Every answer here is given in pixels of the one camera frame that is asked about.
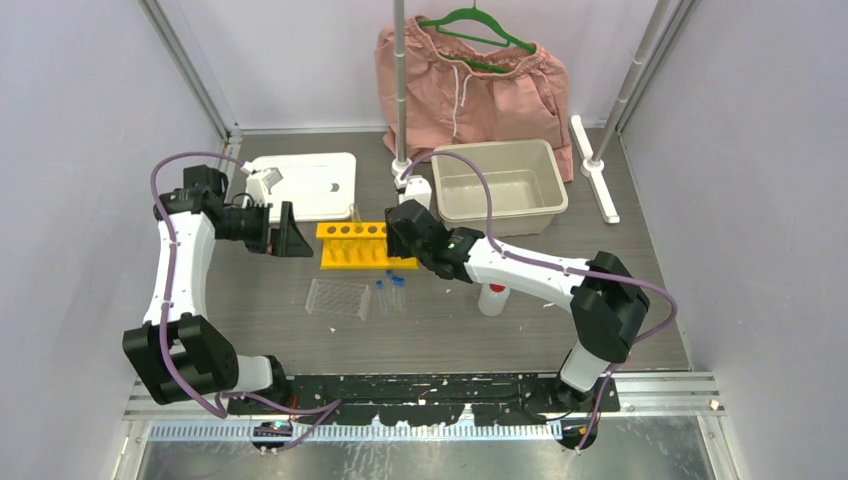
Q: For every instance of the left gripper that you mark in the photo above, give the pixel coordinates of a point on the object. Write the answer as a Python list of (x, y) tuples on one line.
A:
[(287, 241)]

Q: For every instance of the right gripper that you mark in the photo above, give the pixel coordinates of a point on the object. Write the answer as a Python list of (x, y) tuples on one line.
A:
[(394, 246)]

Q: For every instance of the clear glass test tube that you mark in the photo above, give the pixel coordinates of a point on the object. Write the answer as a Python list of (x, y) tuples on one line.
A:
[(355, 216)]

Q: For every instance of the blue capped tube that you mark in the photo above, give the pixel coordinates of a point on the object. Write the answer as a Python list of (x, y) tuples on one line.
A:
[(399, 293), (391, 289), (381, 297)]

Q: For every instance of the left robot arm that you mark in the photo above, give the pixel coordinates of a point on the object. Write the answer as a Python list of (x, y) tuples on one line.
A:
[(176, 352)]

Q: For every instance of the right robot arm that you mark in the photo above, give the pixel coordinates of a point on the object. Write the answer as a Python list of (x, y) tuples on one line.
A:
[(607, 306)]

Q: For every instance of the yellow test tube rack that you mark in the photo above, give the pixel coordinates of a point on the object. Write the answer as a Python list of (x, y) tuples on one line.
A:
[(358, 246)]

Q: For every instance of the left white stand base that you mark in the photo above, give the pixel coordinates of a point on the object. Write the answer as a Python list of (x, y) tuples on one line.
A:
[(401, 171)]

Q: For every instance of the white stand base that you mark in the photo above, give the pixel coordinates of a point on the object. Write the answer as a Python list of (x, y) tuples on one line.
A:
[(401, 171), (592, 166)]

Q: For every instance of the white flat tray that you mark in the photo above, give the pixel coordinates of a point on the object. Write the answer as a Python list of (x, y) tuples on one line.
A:
[(321, 186)]

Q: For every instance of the clear well plate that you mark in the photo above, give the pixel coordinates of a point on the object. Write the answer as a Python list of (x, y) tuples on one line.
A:
[(338, 299)]

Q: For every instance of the red capped wash bottle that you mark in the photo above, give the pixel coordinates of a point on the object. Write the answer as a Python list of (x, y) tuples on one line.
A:
[(492, 299)]

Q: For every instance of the beige plastic bin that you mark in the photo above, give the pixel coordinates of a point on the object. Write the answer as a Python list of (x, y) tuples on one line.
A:
[(525, 185)]

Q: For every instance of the pink shorts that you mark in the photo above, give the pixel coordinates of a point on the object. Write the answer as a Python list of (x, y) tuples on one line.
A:
[(458, 95)]

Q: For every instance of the right white stand base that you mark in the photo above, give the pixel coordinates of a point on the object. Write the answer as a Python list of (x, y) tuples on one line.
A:
[(592, 166)]

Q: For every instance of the left metal stand pole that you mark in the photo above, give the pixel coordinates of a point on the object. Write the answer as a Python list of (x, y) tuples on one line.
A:
[(400, 78)]

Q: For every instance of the metal stand pole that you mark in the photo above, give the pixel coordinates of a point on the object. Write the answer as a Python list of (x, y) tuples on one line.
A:
[(400, 78), (642, 54)]

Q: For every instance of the green clothes hanger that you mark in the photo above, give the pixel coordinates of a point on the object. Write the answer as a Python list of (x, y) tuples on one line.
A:
[(489, 22)]

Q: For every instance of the right metal stand pole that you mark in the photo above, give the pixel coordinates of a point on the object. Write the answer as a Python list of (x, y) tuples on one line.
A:
[(642, 54)]

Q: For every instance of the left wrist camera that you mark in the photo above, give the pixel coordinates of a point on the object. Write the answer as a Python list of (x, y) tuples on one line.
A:
[(260, 185)]

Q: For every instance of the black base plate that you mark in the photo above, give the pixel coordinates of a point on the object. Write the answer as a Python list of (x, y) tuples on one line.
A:
[(493, 399)]

